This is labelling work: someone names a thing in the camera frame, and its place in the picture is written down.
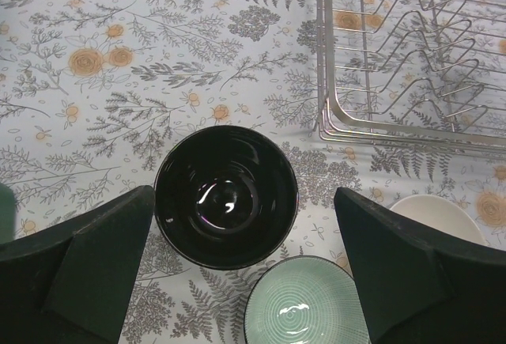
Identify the white ribbed bowl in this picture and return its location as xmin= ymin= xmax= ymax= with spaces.
xmin=391 ymin=195 xmax=487 ymax=246

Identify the pale green patterned bowl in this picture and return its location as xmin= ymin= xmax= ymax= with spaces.
xmin=244 ymin=256 xmax=370 ymax=344

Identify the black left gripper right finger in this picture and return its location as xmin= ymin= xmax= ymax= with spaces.
xmin=334 ymin=187 xmax=505 ymax=343

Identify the green compartment tray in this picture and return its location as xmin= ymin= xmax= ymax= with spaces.
xmin=0 ymin=184 xmax=16 ymax=244

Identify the metal wire dish rack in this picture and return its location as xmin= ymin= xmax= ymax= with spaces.
xmin=316 ymin=0 xmax=505 ymax=158

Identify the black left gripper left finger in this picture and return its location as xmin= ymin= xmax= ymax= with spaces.
xmin=1 ymin=186 xmax=154 ymax=343

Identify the beige bowl front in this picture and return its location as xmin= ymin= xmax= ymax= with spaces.
xmin=154 ymin=126 xmax=299 ymax=270

